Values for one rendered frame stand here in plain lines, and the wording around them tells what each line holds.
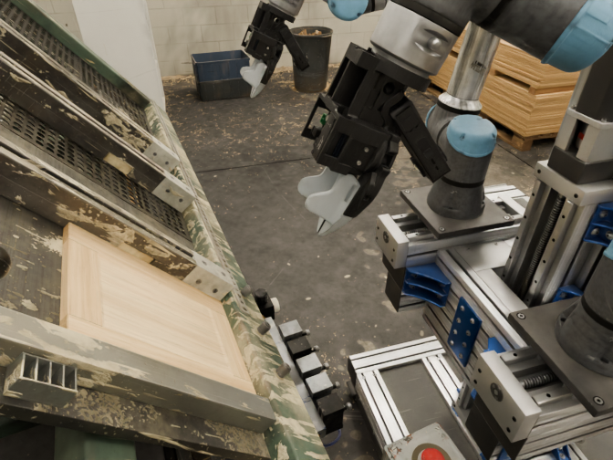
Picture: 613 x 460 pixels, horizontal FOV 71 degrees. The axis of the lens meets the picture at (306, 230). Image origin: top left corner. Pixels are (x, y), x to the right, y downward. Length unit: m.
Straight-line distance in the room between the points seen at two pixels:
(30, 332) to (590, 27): 0.66
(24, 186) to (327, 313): 1.69
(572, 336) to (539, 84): 3.32
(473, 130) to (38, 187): 0.93
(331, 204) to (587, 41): 0.28
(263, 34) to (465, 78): 0.51
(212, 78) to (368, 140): 4.70
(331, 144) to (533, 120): 3.80
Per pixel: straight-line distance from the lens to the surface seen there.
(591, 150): 0.97
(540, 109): 4.21
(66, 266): 0.82
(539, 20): 0.46
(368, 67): 0.43
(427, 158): 0.49
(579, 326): 0.91
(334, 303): 2.34
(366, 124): 0.44
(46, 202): 0.91
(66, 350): 0.64
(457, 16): 0.44
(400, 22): 0.43
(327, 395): 1.12
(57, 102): 1.31
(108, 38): 4.68
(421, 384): 1.82
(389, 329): 2.25
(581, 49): 0.48
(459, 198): 1.17
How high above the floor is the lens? 1.67
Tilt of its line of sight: 36 degrees down
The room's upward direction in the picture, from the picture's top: straight up
